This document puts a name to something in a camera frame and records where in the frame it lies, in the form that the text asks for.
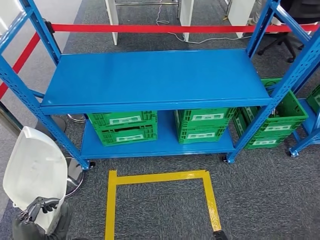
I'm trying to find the black office chair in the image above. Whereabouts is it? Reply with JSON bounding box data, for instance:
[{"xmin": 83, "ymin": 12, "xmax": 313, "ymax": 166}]
[{"xmin": 257, "ymin": 0, "xmax": 320, "ymax": 64}]

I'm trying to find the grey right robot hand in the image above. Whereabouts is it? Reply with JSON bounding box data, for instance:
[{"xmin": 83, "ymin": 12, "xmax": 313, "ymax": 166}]
[{"xmin": 212, "ymin": 230, "xmax": 229, "ymax": 240}]

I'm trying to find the yellow floor tape rectangle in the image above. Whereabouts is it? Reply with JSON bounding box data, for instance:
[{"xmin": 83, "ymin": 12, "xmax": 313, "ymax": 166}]
[{"xmin": 105, "ymin": 169, "xmax": 223, "ymax": 240}]

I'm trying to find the blue metal shelf rack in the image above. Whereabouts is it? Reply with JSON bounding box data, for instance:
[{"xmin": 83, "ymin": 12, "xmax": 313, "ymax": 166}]
[
  {"xmin": 287, "ymin": 66, "xmax": 320, "ymax": 159},
  {"xmin": 0, "ymin": 0, "xmax": 320, "ymax": 171}
]

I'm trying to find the white desk panel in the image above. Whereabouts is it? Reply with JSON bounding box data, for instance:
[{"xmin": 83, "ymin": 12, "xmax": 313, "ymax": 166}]
[{"xmin": 227, "ymin": 0, "xmax": 256, "ymax": 39}]

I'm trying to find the white plastic shell part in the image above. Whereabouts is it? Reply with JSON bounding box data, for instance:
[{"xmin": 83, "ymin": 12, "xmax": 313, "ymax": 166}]
[{"xmin": 2, "ymin": 125, "xmax": 69, "ymax": 233}]

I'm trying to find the white desk with metal bar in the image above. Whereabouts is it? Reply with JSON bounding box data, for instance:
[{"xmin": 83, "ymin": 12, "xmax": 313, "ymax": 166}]
[{"xmin": 105, "ymin": 0, "xmax": 195, "ymax": 47}]

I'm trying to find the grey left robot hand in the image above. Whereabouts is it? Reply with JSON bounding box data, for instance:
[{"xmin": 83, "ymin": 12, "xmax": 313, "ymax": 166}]
[{"xmin": 11, "ymin": 196, "xmax": 73, "ymax": 240}]

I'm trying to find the white floor cable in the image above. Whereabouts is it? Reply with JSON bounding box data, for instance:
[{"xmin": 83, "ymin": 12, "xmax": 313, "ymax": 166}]
[{"xmin": 155, "ymin": 0, "xmax": 253, "ymax": 45}]

